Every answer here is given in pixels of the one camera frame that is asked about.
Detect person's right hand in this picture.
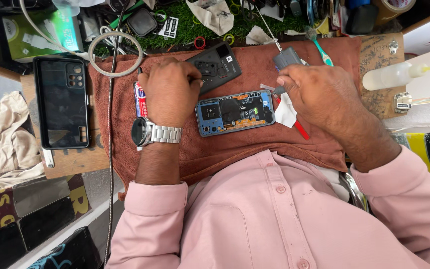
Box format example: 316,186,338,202
276,63,356,128

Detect person's left hand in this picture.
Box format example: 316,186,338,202
137,58,204,128

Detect clear grey applicator tube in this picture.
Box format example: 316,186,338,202
259,83,286,95

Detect black phone back cover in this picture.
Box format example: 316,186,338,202
185,41,243,95

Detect teal toothbrush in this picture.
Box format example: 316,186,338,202
304,27,335,67

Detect green artificial grass mat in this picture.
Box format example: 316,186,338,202
92,0,313,53

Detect small white tissue piece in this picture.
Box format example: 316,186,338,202
274,93,298,129

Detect white black sticker label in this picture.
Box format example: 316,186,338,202
158,16,180,39

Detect red white glue tube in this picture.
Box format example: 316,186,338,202
133,67,149,119

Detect black square pouch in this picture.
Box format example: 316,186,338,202
127,8,159,38

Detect crumpled white tissue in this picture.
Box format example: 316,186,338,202
245,25,277,46

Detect red plastic pry tool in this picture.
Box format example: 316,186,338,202
271,93,311,141

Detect crumpled white cloth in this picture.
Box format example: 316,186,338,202
185,0,235,37

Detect opened blue smartphone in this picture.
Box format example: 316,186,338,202
195,90,275,137

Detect silver metal wristwatch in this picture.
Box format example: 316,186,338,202
131,117,183,151

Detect scribbled wooden board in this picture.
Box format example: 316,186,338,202
358,32,407,121

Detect brown towel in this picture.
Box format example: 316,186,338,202
88,37,363,202

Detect black zip pouch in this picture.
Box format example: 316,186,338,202
345,3,379,35

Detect white squeeze bottle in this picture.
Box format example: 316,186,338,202
362,61,430,91

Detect flexible metal gooseneck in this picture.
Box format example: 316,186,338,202
103,0,130,267

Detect metal clasp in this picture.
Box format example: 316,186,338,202
393,92,413,114

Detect brown packing tape roll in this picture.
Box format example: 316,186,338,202
373,0,418,26

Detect black phone case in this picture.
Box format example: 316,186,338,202
33,56,91,150

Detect green charger box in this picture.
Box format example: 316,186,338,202
2,9,85,64

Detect pink button shirt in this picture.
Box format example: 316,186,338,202
105,144,430,269

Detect small white plastic tool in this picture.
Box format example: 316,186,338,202
41,147,55,169

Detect beige cloth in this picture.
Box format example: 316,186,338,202
0,91,46,196

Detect heap of dark display boxes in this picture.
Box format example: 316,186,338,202
0,174,104,269

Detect grey handle screwdriver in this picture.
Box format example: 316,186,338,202
255,7,306,71

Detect thin tape roll ring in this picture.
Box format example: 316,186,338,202
88,31,144,78

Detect white cable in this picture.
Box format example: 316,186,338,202
19,0,93,61

